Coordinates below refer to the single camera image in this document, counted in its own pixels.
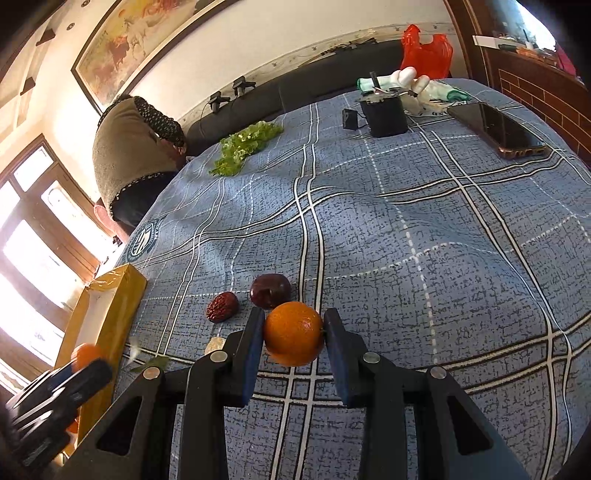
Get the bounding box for small orange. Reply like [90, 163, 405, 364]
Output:
[71, 343, 104, 372]

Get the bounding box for red jujube date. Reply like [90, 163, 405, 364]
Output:
[205, 291, 239, 323]

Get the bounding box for large orange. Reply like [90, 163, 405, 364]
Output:
[263, 301, 325, 367]

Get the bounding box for dark red plum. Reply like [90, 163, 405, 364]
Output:
[249, 274, 291, 310]

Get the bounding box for green leaf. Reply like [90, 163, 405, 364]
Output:
[130, 356, 170, 373]

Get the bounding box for yellow cardboard tray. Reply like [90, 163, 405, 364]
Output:
[54, 263, 150, 455]

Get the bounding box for wooden glass door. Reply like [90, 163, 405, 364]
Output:
[1, 135, 118, 397]

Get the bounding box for blue plaid tablecloth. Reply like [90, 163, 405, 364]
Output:
[117, 79, 590, 479]

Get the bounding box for green lettuce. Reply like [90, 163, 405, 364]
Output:
[209, 121, 283, 177]

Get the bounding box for person in beige vest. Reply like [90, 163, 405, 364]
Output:
[92, 94, 187, 234]

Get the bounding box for small black charger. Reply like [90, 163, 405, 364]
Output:
[342, 109, 359, 131]

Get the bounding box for black pen cup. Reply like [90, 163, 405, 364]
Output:
[360, 92, 409, 138]

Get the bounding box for black smartphone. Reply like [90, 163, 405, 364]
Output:
[447, 102, 550, 160]

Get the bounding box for white plastic bottles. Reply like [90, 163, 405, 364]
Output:
[356, 67, 472, 117]

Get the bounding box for black sofa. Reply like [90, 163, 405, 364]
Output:
[186, 39, 404, 156]

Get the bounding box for red plastic bag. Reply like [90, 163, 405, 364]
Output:
[400, 24, 454, 80]

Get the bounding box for wooden sideboard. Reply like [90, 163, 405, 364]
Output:
[463, 43, 591, 164]

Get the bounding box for framed painting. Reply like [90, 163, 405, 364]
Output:
[71, 0, 232, 113]

